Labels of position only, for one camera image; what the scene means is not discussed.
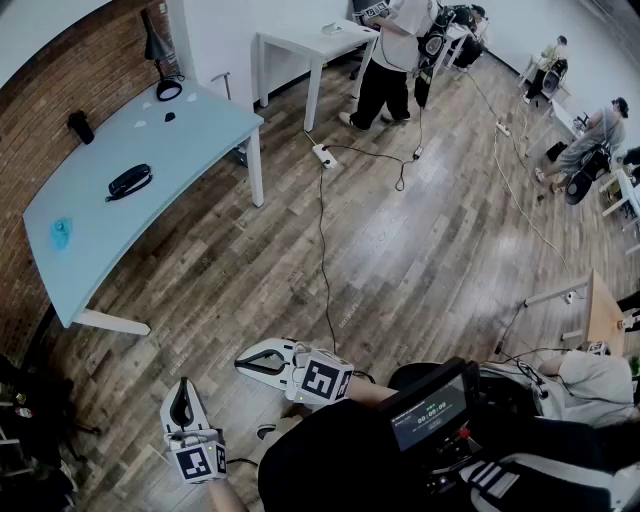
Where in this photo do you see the person's left forearm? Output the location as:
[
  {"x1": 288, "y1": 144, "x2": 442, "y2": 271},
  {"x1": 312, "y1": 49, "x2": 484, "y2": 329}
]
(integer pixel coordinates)
[{"x1": 207, "y1": 478, "x2": 251, "y2": 512}]

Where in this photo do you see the long black floor cable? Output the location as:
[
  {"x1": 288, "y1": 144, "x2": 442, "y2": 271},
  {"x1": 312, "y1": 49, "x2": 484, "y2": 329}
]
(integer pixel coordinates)
[{"x1": 318, "y1": 167, "x2": 339, "y2": 354}]

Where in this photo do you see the black chest-mounted screen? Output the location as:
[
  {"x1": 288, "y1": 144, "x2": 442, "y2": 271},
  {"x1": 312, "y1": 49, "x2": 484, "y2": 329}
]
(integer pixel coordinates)
[{"x1": 378, "y1": 356, "x2": 482, "y2": 454}]

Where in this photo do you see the white table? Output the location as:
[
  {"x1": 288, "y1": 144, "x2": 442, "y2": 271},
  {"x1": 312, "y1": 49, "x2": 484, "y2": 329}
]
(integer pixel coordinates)
[
  {"x1": 601, "y1": 167, "x2": 640, "y2": 257},
  {"x1": 522, "y1": 97, "x2": 587, "y2": 159},
  {"x1": 256, "y1": 18, "x2": 382, "y2": 133}
]

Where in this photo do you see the black cable with adapter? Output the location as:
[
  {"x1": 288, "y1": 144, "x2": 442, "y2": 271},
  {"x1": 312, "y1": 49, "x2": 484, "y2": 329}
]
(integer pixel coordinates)
[{"x1": 323, "y1": 143, "x2": 426, "y2": 193}]

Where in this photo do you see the blue crumpled plastic bag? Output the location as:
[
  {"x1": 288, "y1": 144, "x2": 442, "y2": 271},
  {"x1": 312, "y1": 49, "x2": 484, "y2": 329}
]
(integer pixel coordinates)
[{"x1": 49, "y1": 217, "x2": 74, "y2": 251}]

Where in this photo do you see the person's right forearm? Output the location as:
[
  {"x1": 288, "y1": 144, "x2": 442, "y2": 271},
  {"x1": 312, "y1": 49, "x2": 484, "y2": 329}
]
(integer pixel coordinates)
[{"x1": 343, "y1": 382, "x2": 401, "y2": 407}]

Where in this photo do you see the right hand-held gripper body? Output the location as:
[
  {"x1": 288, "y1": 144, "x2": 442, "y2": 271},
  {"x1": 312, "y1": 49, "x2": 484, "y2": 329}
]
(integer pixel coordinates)
[{"x1": 284, "y1": 342, "x2": 355, "y2": 414}]

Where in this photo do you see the black telephone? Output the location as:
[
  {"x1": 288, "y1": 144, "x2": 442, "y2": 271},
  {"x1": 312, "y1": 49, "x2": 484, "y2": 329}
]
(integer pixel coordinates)
[{"x1": 104, "y1": 163, "x2": 154, "y2": 203}]

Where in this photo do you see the black office chair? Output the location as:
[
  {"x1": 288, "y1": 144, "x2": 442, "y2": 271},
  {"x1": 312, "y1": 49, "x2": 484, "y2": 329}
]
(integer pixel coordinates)
[{"x1": 0, "y1": 352, "x2": 104, "y2": 512}]

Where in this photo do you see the black drinking bottle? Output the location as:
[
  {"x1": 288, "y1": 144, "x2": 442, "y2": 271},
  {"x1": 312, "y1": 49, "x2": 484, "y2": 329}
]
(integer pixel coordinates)
[{"x1": 67, "y1": 109, "x2": 96, "y2": 146}]

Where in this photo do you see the grey metal stand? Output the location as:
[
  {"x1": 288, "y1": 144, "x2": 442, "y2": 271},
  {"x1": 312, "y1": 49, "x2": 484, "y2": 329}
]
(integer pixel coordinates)
[{"x1": 210, "y1": 71, "x2": 233, "y2": 101}]

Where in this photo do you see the person's black shirt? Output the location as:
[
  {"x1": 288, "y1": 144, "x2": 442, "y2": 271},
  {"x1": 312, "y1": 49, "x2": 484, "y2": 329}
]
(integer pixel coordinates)
[{"x1": 257, "y1": 399, "x2": 640, "y2": 512}]

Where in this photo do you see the black desk lamp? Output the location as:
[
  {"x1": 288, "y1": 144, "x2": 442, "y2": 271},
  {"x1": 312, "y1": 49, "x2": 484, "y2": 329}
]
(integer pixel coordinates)
[{"x1": 139, "y1": 7, "x2": 186, "y2": 104}]

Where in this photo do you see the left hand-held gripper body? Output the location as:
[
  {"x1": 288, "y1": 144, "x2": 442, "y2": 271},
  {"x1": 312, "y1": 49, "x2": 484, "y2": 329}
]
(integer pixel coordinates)
[{"x1": 163, "y1": 427, "x2": 229, "y2": 485}]

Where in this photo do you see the wooden table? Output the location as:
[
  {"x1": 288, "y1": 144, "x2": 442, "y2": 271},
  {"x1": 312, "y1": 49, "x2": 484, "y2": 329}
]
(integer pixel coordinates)
[{"x1": 524, "y1": 268, "x2": 627, "y2": 357}]

